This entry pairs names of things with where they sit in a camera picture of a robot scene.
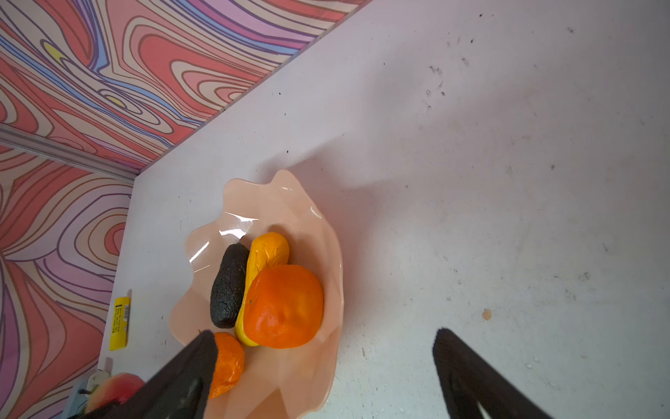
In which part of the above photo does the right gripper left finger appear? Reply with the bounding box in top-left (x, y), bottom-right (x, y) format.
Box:
top-left (76, 331), bottom-right (218, 418)

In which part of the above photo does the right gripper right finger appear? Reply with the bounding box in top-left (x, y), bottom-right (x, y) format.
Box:
top-left (432, 328), bottom-right (549, 418)

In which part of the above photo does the small orange fake tangerine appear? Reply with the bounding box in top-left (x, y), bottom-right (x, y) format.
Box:
top-left (209, 332), bottom-right (245, 399)

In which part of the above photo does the red fake peach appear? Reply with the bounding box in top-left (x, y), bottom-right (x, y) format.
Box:
top-left (85, 373), bottom-right (145, 414)

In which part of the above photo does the dark fake avocado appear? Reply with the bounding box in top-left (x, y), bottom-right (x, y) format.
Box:
top-left (209, 243), bottom-right (250, 329)

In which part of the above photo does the large orange fake fruit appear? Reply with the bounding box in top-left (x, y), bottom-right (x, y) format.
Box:
top-left (244, 265), bottom-right (325, 349)

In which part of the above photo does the yellow fake banana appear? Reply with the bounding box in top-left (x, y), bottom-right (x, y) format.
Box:
top-left (234, 232), bottom-right (290, 347)

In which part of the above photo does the pink scalloped fruit bowl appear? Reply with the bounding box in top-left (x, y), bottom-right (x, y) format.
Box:
top-left (169, 170), bottom-right (345, 418)

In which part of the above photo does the yellow glue stick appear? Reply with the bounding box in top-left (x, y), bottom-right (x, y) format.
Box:
top-left (109, 297), bottom-right (131, 351)

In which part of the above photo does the grey flat tool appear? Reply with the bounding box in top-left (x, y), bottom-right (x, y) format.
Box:
top-left (60, 370), bottom-right (111, 419)

